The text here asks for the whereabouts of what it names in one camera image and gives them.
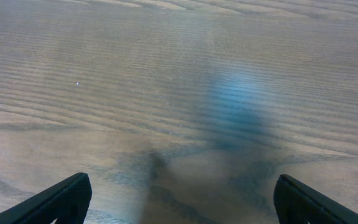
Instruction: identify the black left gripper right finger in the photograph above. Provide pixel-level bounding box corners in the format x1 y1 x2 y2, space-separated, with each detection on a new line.
273 174 358 224

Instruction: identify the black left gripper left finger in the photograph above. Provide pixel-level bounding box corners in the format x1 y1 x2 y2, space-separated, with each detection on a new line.
0 172 92 224

